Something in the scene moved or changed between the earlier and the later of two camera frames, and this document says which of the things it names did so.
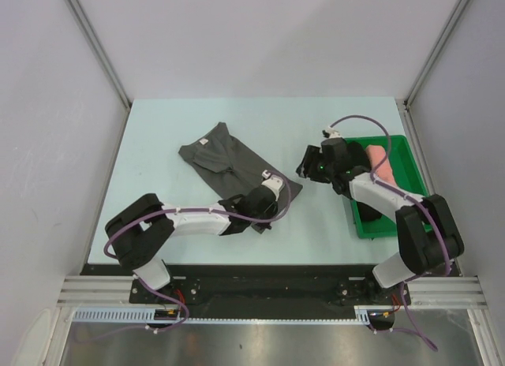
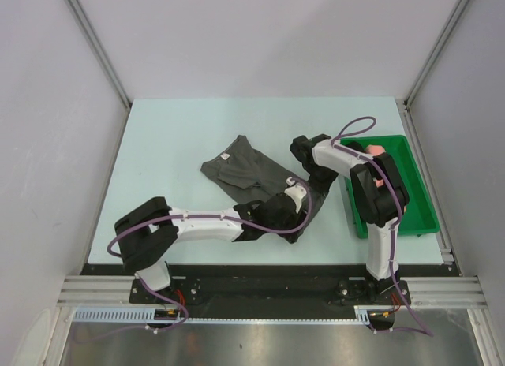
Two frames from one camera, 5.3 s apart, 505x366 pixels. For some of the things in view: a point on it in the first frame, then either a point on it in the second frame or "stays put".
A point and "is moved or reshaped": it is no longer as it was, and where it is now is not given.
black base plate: x=259 y=291 stays put
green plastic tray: x=406 y=176 stays put
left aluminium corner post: x=95 y=42 stays put
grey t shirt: x=226 y=160 is moved or reshaped
